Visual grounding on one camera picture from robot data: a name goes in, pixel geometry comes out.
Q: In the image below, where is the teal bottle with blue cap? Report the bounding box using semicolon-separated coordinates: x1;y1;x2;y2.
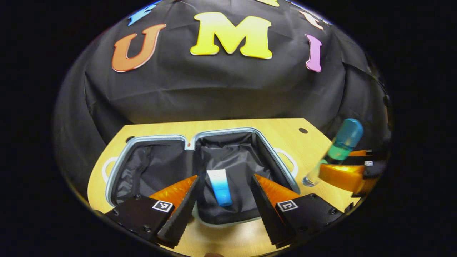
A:
303;119;364;187

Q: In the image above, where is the light blue suitcase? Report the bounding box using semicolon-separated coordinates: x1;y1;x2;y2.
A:
102;127;300;227

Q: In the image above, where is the black backdrop cloth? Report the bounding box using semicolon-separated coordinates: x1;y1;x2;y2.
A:
54;0;393;204

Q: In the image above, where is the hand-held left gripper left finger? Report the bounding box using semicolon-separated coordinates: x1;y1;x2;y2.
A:
105;175;200;249

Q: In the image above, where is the white and blue tube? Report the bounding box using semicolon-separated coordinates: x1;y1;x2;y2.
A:
206;169;233;207

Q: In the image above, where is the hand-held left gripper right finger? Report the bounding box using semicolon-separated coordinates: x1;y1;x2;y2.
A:
251;174;354;249

